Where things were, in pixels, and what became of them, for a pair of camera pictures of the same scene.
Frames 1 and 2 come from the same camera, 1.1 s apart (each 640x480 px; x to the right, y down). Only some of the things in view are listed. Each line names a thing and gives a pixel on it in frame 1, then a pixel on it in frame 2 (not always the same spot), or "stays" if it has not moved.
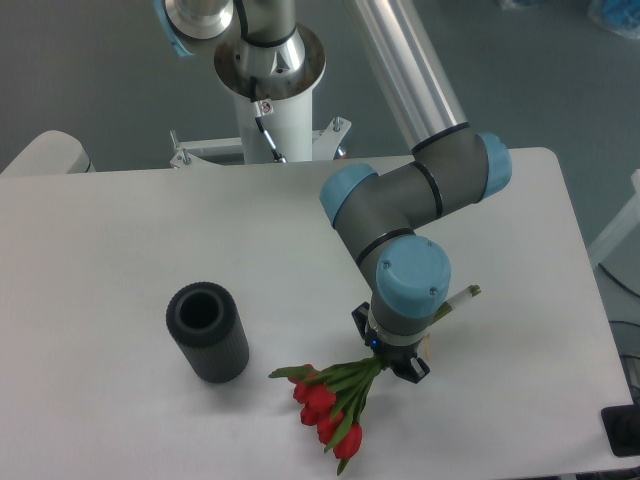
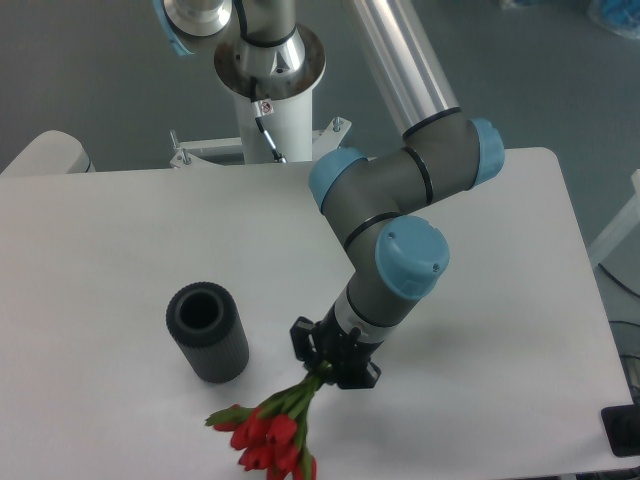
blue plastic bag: [620, 16] stays
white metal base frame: [224, 151] stays
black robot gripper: [393, 357] -> [339, 354]
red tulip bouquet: [332, 398] -> [271, 436]
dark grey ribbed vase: [205, 320] stays
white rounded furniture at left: [51, 152] stays
